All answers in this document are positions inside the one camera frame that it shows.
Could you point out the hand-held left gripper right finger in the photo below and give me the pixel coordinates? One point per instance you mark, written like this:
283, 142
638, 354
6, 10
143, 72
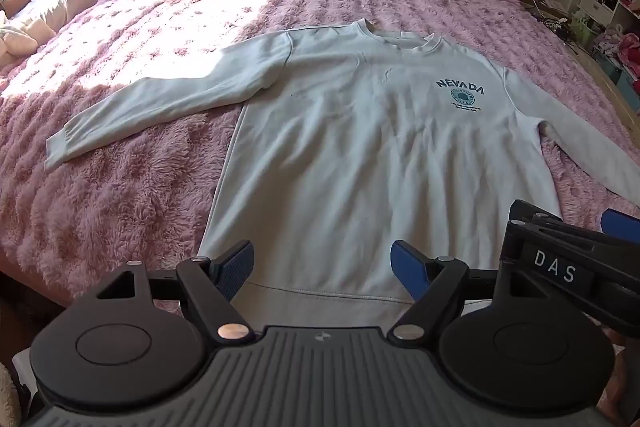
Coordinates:
407, 268

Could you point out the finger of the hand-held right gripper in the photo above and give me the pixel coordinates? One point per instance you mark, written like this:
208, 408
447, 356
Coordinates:
622, 222
550, 216

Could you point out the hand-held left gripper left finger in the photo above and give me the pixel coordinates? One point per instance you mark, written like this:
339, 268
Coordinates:
234, 271

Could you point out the white printed sweatshirt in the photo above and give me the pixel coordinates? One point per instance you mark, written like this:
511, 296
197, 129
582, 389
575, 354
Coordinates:
360, 147

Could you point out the pink fluffy blanket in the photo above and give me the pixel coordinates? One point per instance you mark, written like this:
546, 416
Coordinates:
150, 57

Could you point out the pale fluffy cloth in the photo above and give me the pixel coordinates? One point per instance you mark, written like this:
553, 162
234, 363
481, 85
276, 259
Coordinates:
17, 38

